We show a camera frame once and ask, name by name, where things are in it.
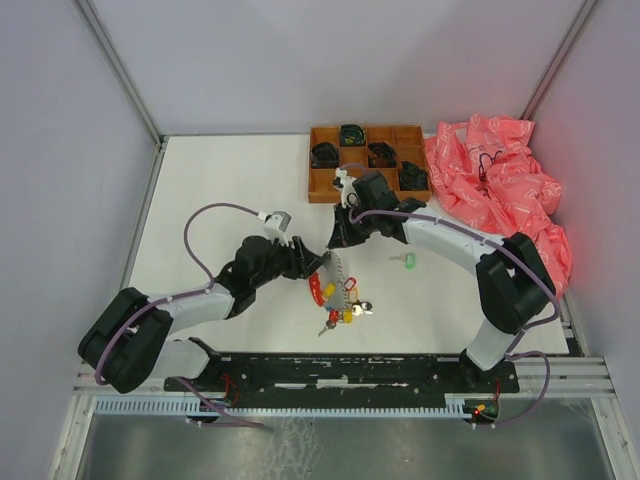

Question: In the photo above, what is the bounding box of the keyring bunch with red opener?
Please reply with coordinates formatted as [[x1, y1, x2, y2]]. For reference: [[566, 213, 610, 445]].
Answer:
[[308, 250, 373, 337]]

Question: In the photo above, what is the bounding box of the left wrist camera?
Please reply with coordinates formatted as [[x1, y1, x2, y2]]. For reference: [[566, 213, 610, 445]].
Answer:
[[258, 211, 292, 245]]

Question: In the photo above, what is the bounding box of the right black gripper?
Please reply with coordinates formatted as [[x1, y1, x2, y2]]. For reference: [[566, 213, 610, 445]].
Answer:
[[328, 200, 377, 249]]

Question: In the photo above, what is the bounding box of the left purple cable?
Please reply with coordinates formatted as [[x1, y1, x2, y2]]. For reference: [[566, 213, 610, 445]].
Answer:
[[92, 201, 266, 429]]

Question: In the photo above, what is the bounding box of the black item compartment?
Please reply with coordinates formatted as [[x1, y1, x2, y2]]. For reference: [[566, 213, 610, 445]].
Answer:
[[398, 161, 428, 191], [310, 142, 340, 169], [339, 124, 367, 148], [367, 142, 397, 168]]

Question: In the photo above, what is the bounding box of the black item top compartment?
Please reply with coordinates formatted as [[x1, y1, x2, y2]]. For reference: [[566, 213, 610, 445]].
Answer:
[[339, 124, 367, 148]]

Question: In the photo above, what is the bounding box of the black item right compartment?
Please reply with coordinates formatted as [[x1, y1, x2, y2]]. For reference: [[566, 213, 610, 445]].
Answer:
[[398, 161, 428, 191]]

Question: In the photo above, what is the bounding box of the pink plastic bag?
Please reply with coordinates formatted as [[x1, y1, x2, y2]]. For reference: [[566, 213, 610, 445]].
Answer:
[[425, 114, 573, 298]]

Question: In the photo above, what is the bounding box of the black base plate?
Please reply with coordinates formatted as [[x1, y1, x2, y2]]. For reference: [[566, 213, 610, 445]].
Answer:
[[191, 352, 520, 405]]

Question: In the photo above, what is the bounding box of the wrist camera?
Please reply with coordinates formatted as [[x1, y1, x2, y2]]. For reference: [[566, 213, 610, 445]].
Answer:
[[258, 211, 292, 245], [332, 168, 359, 208]]

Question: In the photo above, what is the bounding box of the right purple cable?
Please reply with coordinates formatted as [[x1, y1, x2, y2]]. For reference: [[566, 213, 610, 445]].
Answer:
[[339, 162, 561, 431]]

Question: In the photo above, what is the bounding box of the purple cable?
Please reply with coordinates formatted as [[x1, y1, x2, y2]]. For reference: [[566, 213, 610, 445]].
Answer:
[[92, 201, 266, 429], [339, 162, 561, 431]]

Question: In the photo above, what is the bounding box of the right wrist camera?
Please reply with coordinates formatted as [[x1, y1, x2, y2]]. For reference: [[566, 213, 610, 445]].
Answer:
[[332, 168, 359, 208]]

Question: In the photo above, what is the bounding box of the aluminium frame rail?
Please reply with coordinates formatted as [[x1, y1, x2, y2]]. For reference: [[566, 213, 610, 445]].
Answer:
[[74, 0, 166, 146]]

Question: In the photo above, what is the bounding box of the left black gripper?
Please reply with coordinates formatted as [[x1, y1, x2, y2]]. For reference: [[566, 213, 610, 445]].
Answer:
[[252, 233, 326, 289]]

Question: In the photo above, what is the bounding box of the white slotted cable duct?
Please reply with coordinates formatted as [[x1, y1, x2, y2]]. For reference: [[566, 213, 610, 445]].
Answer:
[[94, 395, 495, 419]]

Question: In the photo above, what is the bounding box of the wooden compartment tray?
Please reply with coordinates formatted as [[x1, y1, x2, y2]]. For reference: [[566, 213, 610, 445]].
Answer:
[[307, 123, 431, 204]]

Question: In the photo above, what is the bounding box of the black item middle compartment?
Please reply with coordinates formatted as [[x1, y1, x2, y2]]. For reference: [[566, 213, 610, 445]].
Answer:
[[367, 142, 397, 168]]

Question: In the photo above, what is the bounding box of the black item left compartment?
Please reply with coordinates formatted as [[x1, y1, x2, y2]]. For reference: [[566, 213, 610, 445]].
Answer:
[[310, 142, 340, 169]]

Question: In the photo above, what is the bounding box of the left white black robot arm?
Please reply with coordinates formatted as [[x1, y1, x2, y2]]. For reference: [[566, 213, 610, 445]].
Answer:
[[78, 236, 328, 394]]

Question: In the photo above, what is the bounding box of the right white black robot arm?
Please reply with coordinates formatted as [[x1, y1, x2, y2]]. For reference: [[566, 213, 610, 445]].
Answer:
[[328, 168, 559, 391]]

